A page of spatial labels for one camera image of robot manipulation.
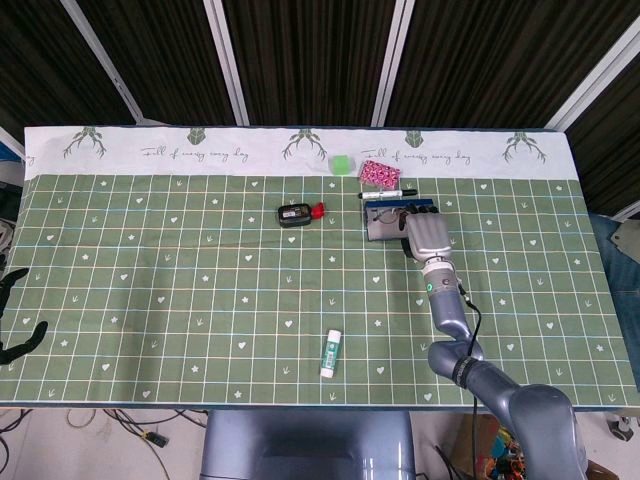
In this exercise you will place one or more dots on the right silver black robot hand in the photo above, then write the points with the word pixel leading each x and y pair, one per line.
pixel 427 235

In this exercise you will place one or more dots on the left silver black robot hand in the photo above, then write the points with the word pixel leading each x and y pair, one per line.
pixel 11 285

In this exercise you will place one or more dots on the blue glasses case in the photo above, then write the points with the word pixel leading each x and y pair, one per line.
pixel 385 232

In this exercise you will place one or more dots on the wire-frame eyeglasses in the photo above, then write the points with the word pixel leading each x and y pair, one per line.
pixel 382 217

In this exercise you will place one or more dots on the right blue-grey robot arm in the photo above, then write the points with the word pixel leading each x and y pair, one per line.
pixel 450 315

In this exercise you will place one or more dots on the cardboard box of colourful toys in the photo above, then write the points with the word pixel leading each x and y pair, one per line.
pixel 465 440

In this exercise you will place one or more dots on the white marker pen black cap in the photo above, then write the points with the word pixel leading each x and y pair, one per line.
pixel 385 194

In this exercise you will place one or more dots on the green cube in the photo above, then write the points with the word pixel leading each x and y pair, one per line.
pixel 341 165

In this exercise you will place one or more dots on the black ink bottle red cap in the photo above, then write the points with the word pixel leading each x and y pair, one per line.
pixel 295 215

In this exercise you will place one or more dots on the blue white board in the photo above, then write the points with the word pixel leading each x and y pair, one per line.
pixel 7 150

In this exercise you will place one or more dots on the white green glue stick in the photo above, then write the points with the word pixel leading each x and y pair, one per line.
pixel 331 352

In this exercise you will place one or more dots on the green grid tablecloth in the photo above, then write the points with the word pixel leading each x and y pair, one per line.
pixel 200 300

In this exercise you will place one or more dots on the blue denim cloth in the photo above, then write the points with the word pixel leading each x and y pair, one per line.
pixel 620 270

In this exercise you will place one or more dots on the grey flat plate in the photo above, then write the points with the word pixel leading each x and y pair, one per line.
pixel 627 235

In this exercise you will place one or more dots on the black plug on floor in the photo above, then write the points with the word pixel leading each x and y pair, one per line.
pixel 157 441

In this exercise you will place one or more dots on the blue-grey robot torso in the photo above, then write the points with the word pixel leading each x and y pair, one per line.
pixel 300 440

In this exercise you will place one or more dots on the black caster wheel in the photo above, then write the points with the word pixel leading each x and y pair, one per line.
pixel 622 430

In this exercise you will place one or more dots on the white partition post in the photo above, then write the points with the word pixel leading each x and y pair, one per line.
pixel 395 65
pixel 227 65
pixel 595 75
pixel 107 65

